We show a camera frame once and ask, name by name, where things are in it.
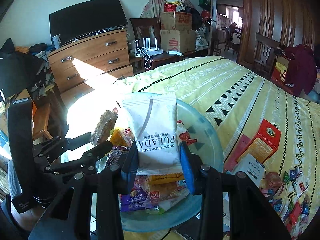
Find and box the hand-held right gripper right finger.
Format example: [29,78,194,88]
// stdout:
[179,141,292,240]

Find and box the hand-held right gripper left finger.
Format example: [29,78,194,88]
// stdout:
[28,150,138,240]

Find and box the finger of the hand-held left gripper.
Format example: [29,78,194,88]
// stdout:
[32,131,92,164]
[44,141,113,174]

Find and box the brown crisp bar packet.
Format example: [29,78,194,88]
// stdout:
[90,109,118,147]

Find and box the clear glass plate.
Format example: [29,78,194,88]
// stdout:
[95,92,225,233]

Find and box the white cake packet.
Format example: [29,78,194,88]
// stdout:
[122,92,185,176]

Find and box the pile of assorted snack packets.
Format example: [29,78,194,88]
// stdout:
[259,167,314,238]

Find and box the dark purple snack packet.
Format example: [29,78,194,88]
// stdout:
[106,146,129,168]

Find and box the orange yellow snack packet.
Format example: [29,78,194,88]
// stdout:
[110,127,133,148]

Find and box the clear orange pastry packet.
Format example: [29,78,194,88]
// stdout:
[146,182,190,203]

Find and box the wooden stool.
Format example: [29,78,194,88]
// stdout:
[32,102,52,140]

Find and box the red white snack packet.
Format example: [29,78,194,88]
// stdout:
[176,121,198,147]

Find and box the pink flat box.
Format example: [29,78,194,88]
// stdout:
[224,134,252,172]

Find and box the white paper card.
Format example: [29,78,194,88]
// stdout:
[232,152,265,188]

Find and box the black garment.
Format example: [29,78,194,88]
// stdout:
[0,38,44,103]

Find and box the red orange carton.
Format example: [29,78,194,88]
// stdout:
[236,119,282,165]

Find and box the wooden dresser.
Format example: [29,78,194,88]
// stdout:
[47,28,134,105]

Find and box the heap of dark clothes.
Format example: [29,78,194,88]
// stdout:
[15,44,54,63]

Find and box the grey cup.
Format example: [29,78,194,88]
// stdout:
[52,34,62,50]

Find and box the white power strip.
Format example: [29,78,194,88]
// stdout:
[129,47,153,69]

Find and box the white router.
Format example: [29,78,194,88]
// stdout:
[136,37,163,56]

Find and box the wooden side table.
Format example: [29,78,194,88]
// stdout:
[130,49,209,70]

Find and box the black television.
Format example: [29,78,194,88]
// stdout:
[49,0,128,46]

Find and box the wooden chair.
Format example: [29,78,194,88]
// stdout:
[129,17,162,68]
[254,32,282,77]

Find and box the white plastic bag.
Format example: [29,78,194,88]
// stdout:
[195,26,210,51]

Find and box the red gift box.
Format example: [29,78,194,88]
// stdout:
[271,55,298,94]

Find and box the maroon garment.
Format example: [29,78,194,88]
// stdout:
[280,44,318,97]

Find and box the black bag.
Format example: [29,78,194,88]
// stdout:
[185,6,203,30]

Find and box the round floral table top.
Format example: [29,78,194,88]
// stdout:
[140,0,198,20]

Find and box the red white shopping bag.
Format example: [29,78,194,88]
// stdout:
[164,0,187,13]

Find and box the wooden wardrobe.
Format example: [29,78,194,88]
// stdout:
[236,0,320,65]

